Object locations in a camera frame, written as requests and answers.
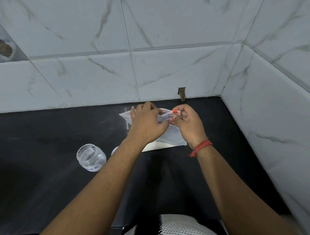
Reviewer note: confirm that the clear jar lid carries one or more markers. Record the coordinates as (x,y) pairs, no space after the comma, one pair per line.
(114,151)

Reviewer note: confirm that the person's left hand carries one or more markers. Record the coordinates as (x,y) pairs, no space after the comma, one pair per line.
(145,126)

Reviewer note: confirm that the person's left thumb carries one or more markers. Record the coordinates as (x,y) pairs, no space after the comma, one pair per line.
(162,126)

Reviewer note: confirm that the person's right forearm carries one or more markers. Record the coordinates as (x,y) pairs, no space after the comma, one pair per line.
(239,193)

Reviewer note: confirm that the person's left little finger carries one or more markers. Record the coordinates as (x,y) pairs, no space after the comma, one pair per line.
(133,112)

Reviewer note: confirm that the person's left forearm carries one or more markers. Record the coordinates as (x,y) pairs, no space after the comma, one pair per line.
(96,186)

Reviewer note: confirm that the clear zip bag white powder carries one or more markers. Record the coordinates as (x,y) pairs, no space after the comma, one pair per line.
(173,136)

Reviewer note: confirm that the clear glass jar white label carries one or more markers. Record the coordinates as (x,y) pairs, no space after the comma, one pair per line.
(90,158)

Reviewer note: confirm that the person's right thumb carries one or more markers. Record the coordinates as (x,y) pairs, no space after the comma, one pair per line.
(174,121)

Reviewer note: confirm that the brown round object in niche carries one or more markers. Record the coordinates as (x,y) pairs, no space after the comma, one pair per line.
(5,49)

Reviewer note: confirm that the white knit shirt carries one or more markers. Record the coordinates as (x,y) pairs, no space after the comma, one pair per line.
(184,226)

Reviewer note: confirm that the person's right hand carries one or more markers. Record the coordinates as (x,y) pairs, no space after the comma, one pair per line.
(190,128)

